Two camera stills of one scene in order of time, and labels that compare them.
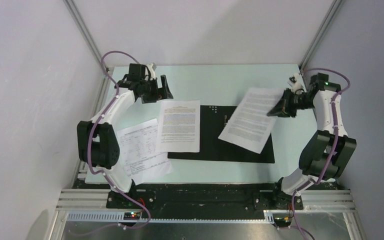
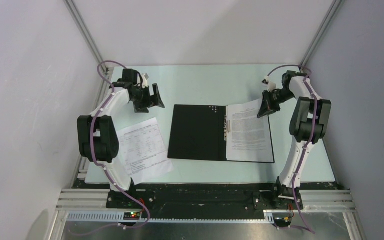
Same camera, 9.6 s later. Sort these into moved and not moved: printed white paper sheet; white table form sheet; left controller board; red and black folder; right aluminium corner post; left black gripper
Moved: printed white paper sheet; left black gripper
Not moved: white table form sheet; right aluminium corner post; left controller board; red and black folder
